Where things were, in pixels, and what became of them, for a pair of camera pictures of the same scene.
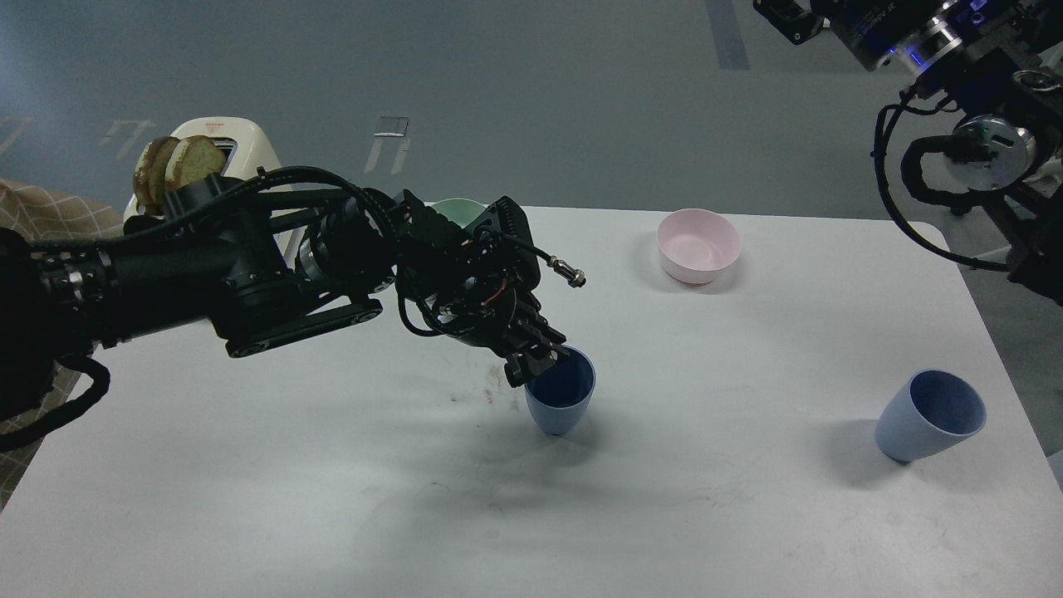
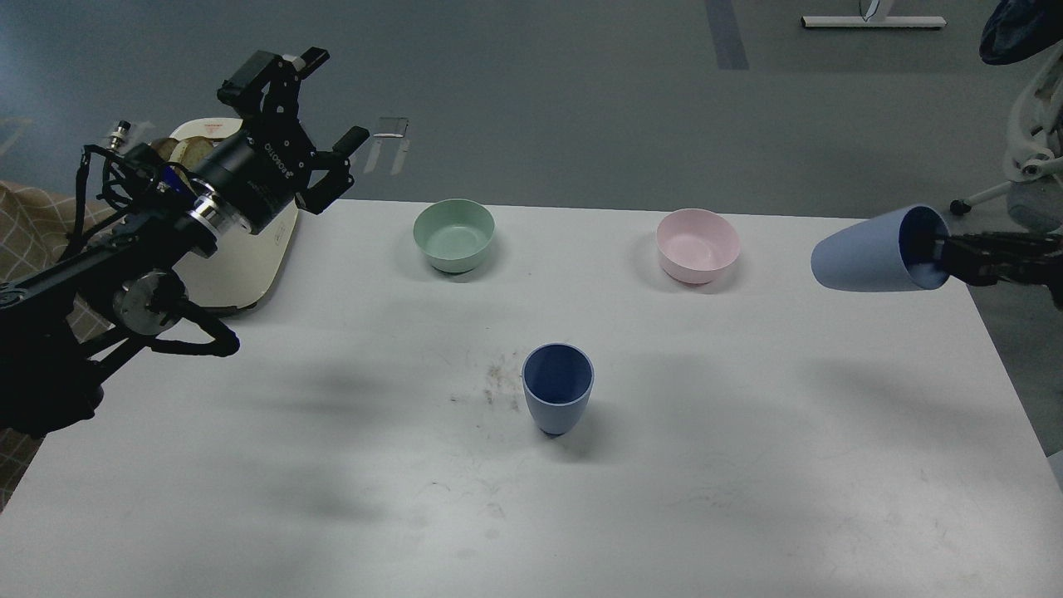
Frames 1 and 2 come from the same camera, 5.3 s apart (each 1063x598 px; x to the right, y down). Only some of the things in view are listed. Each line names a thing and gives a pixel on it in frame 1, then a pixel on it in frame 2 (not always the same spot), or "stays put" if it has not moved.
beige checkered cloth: x=56 y=220 stays put
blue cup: x=559 y=397 stays put
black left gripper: x=474 y=282 → x=257 y=173
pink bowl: x=696 y=245 stays put
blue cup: x=933 y=410 → x=890 y=254
